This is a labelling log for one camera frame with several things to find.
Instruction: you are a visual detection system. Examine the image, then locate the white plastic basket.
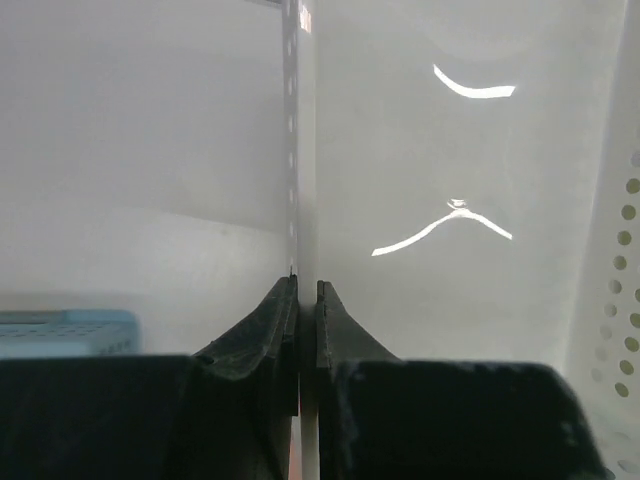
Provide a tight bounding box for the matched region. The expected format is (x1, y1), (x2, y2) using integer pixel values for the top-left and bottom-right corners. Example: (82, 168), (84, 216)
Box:
(282, 1), (639, 479)

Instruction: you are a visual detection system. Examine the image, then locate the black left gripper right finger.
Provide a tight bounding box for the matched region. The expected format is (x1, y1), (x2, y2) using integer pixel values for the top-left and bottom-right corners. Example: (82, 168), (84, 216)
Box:
(315, 281), (398, 479)

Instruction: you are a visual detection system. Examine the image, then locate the light blue plastic basket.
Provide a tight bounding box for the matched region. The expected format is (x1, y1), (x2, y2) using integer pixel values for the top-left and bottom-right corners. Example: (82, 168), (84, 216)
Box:
(1, 309), (140, 360)

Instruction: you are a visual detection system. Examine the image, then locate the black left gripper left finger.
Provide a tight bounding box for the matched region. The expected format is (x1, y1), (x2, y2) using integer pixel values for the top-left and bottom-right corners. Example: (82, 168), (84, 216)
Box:
(195, 276), (299, 479)

